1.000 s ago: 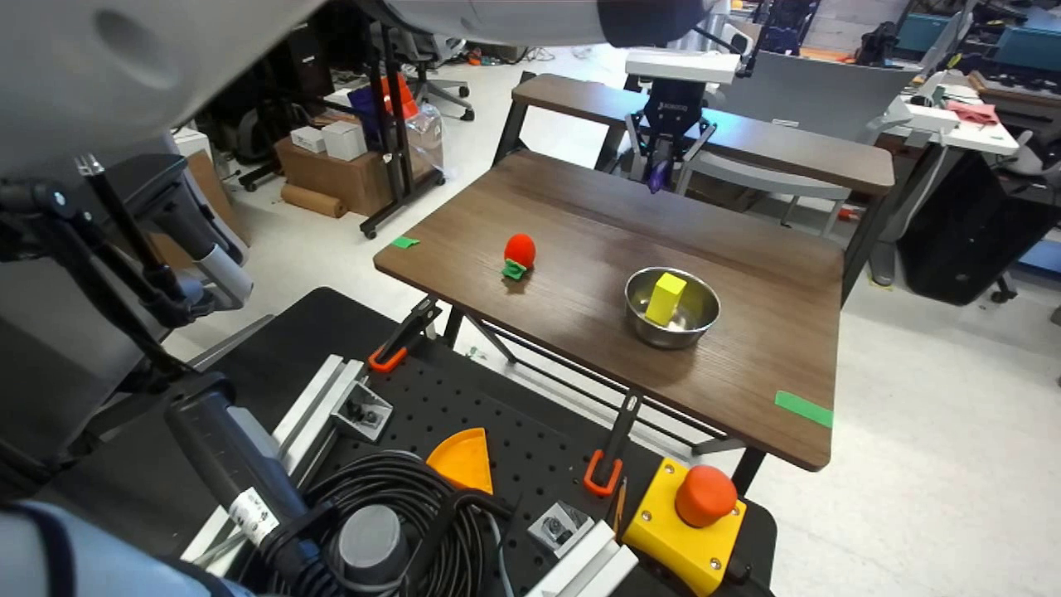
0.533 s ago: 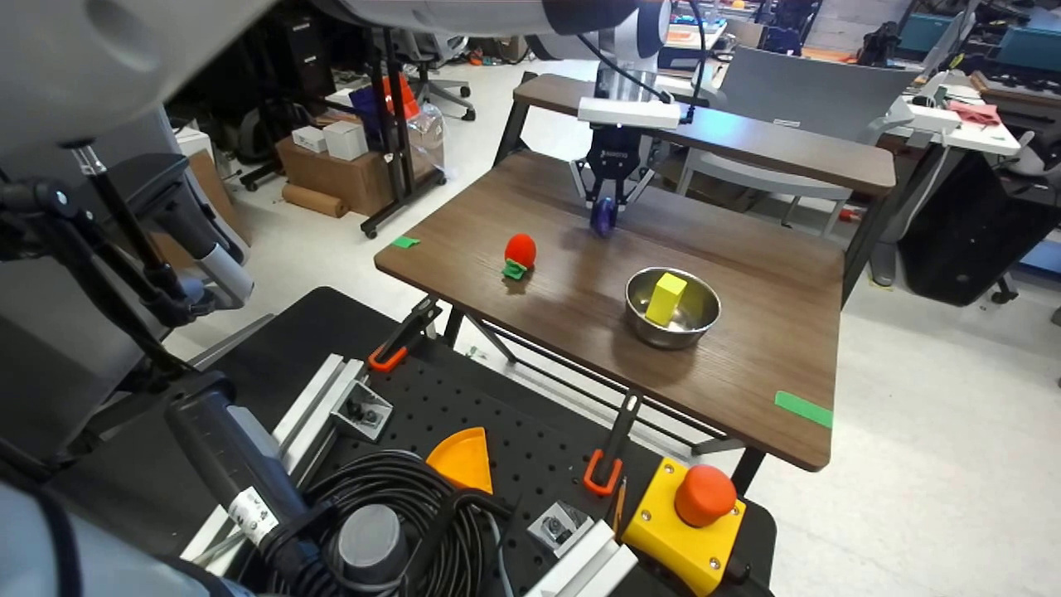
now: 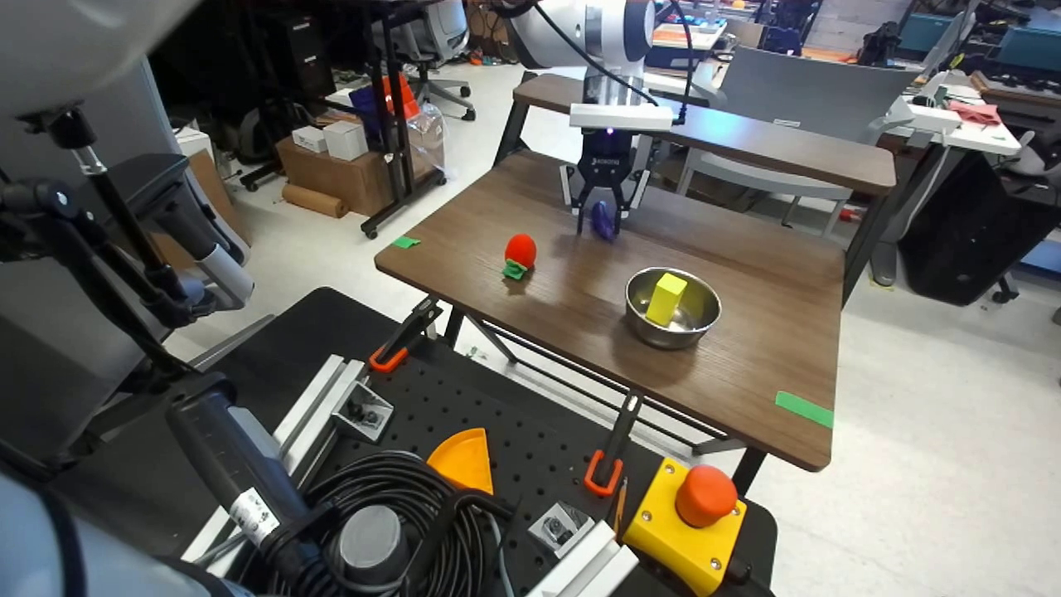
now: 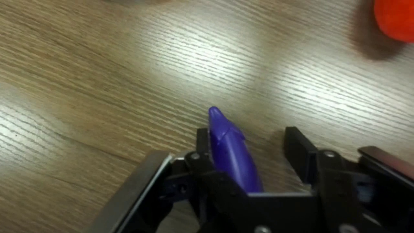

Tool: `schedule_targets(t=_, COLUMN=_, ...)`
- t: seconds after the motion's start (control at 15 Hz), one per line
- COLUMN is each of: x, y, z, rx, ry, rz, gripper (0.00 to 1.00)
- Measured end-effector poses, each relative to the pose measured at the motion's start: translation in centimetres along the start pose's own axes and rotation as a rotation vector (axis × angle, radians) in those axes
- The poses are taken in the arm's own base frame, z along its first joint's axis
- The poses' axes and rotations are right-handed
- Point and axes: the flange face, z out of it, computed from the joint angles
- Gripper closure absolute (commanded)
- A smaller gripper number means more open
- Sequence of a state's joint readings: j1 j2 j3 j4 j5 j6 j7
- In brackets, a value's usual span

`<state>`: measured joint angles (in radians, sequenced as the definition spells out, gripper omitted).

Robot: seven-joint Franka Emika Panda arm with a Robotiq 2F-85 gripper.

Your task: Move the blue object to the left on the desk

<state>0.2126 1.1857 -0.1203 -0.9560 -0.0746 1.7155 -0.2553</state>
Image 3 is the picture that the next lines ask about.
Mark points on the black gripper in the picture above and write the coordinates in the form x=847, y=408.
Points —
x=610, y=154

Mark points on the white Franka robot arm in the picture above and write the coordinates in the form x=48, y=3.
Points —
x=583, y=27

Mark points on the wooden desk with black legs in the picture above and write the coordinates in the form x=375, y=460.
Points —
x=685, y=237

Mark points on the red object on table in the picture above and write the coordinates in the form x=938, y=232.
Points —
x=975, y=115

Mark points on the red toy with green base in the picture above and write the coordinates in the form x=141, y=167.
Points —
x=522, y=251

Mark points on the yellow block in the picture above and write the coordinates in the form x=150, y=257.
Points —
x=669, y=300

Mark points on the round metal bowl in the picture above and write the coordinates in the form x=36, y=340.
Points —
x=653, y=320

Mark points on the long wooden bench table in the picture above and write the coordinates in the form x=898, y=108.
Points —
x=764, y=137

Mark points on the small green tape strip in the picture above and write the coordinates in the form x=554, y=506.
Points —
x=405, y=244

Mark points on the office chair with wheels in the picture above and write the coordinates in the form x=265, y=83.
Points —
x=442, y=50

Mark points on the black metal floor stand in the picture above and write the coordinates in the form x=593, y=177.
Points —
x=397, y=122

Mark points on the orange black bar clamp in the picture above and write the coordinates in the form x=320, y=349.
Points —
x=402, y=336
x=612, y=450

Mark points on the black perforated base board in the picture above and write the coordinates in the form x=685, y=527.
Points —
x=520, y=433

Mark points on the brown cardboard box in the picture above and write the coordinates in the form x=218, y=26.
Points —
x=353, y=177

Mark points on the white box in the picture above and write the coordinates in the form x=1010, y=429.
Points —
x=345, y=142

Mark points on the long green tape strip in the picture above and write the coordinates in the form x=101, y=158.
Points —
x=804, y=408

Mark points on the orange triangular plastic piece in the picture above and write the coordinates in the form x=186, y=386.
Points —
x=465, y=460

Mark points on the red emergency stop button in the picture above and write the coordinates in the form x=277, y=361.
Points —
x=703, y=496

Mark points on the yellow emergency stop box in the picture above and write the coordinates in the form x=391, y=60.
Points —
x=664, y=536

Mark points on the black bag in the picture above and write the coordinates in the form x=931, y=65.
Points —
x=966, y=227

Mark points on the white table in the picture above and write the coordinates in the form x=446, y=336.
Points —
x=964, y=129

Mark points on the grey round knob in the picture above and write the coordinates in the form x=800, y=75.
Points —
x=369, y=542

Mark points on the grey black mounted device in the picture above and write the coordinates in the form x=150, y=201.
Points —
x=185, y=218

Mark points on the black cylinder with white label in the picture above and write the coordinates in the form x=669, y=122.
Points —
x=228, y=450

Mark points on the metal corner bracket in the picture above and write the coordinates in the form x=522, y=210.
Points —
x=364, y=411
x=562, y=527

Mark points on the long aluminium extrusion rail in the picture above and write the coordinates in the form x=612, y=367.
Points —
x=320, y=400

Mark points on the short aluminium extrusion rail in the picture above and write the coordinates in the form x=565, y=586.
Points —
x=585, y=565

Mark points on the black articulated camera stand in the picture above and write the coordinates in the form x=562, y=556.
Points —
x=104, y=265

